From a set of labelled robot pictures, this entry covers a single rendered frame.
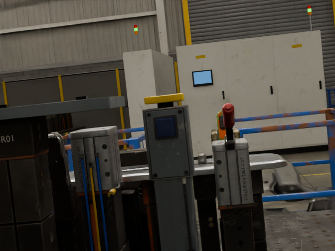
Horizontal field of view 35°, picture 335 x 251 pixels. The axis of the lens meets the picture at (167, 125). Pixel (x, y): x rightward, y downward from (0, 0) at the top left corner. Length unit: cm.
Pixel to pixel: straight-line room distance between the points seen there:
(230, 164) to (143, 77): 807
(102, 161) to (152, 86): 801
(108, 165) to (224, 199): 22
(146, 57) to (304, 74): 265
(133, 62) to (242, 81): 188
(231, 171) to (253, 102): 800
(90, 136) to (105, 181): 9
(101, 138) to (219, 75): 800
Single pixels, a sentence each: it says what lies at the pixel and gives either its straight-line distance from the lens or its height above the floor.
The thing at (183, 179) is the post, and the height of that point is 103.
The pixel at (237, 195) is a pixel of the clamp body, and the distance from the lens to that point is 99.
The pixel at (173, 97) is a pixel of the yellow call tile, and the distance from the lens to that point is 82.
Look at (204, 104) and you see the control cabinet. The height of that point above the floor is 98.
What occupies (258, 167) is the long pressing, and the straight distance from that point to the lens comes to 110.
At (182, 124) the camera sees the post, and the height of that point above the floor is 111.
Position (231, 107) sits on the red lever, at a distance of 86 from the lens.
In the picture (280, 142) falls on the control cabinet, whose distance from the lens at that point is 906.
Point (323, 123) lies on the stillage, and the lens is 294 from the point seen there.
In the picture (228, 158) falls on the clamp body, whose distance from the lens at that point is 98.
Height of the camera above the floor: 116
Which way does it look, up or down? 3 degrees down
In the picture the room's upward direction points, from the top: 6 degrees counter-clockwise
